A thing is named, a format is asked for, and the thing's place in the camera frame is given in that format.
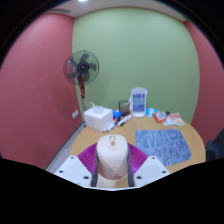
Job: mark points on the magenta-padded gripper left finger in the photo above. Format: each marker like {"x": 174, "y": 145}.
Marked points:
{"x": 75, "y": 170}

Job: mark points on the standing fan with red pole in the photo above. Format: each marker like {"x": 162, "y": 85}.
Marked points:
{"x": 82, "y": 67}

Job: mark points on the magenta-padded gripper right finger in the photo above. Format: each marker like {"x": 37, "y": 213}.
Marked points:
{"x": 150, "y": 170}

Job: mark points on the white wall socket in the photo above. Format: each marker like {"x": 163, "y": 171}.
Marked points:
{"x": 75, "y": 114}

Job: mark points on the pale pink computer mouse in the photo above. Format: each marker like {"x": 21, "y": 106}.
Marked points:
{"x": 112, "y": 156}

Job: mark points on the red snack packet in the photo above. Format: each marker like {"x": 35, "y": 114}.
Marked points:
{"x": 159, "y": 117}

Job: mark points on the blue patterned mouse pad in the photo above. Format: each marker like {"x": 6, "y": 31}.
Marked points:
{"x": 163, "y": 146}

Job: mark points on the dark translucent cup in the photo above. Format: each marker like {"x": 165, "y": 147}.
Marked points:
{"x": 123, "y": 108}

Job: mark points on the white tissue box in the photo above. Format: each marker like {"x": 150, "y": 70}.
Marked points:
{"x": 97, "y": 119}

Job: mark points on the blue whiteboard eraser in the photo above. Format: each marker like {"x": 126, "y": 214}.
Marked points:
{"x": 117, "y": 115}

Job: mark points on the light blue packet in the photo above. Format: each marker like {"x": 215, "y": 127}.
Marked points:
{"x": 150, "y": 112}

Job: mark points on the whiteboard marker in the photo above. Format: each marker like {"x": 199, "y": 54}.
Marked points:
{"x": 123, "y": 120}
{"x": 110, "y": 127}

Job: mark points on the small black object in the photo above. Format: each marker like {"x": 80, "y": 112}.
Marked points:
{"x": 167, "y": 113}

